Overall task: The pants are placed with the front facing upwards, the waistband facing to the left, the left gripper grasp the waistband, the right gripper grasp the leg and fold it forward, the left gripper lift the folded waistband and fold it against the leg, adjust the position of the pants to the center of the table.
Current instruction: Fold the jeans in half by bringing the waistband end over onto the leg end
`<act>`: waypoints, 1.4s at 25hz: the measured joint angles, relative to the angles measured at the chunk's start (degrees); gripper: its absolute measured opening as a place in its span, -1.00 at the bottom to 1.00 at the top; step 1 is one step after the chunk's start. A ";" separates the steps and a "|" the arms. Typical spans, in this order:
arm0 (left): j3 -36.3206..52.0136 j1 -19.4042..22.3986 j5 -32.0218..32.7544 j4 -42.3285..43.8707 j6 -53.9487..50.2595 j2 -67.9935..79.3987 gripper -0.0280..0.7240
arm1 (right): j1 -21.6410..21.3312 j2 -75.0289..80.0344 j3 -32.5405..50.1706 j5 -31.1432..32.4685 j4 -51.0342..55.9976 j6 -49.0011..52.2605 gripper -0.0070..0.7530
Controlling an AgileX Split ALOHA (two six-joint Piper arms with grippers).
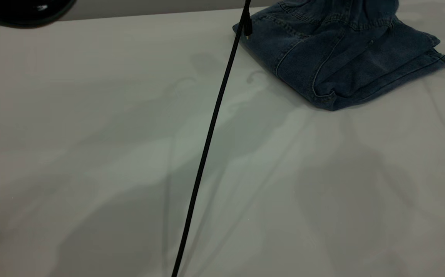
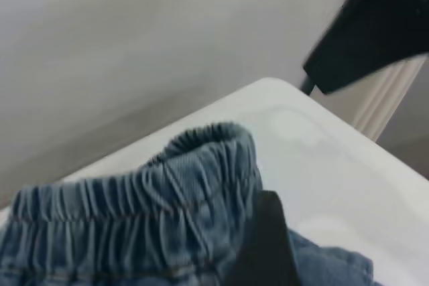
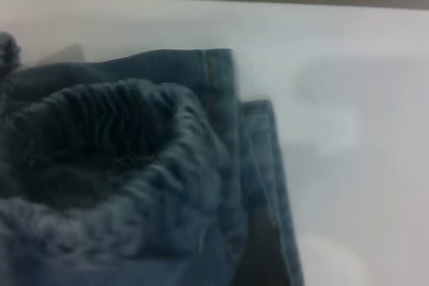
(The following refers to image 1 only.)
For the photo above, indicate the blue denim shorts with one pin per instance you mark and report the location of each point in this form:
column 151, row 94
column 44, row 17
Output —
column 322, row 57

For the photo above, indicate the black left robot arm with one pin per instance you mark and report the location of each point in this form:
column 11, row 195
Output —
column 18, row 11

